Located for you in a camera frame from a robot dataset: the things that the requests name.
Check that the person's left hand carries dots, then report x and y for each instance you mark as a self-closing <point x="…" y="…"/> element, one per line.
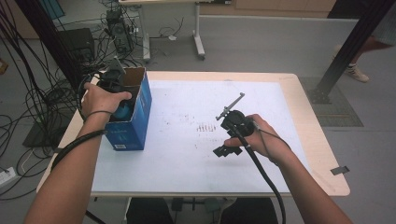
<point x="98" y="101"/>

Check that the white power strip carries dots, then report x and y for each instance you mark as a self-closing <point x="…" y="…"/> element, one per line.
<point x="7" y="176"/>

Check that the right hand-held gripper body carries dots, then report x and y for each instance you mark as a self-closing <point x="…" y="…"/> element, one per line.
<point x="238" y="123"/>

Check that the blue cardboard box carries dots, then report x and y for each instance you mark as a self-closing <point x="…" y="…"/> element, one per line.
<point x="130" y="133"/>

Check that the black equipment box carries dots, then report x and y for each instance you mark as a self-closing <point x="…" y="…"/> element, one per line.
<point x="76" y="42"/>

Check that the white desk frame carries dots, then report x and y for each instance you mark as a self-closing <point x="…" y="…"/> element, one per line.
<point x="198" y="34"/>

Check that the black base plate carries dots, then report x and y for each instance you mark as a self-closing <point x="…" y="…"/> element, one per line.
<point x="40" y="137"/>

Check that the grey floor grate mat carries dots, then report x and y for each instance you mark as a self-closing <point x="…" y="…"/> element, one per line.
<point x="339" y="109"/>

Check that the wooden table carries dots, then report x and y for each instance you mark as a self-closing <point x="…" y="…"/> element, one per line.
<point x="317" y="149"/>

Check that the grey tape piece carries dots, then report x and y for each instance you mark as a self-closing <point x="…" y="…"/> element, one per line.
<point x="340" y="170"/>

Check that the black metal post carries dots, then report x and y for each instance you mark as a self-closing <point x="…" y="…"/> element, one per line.
<point x="351" y="43"/>
<point x="46" y="34"/>

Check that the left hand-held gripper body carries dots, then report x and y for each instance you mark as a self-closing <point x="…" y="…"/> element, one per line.
<point x="110" y="80"/>

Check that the white table mat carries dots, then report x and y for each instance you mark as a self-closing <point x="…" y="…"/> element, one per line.
<point x="186" y="168"/>

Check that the person's right hand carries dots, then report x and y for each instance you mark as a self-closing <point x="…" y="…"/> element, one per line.
<point x="264" y="140"/>

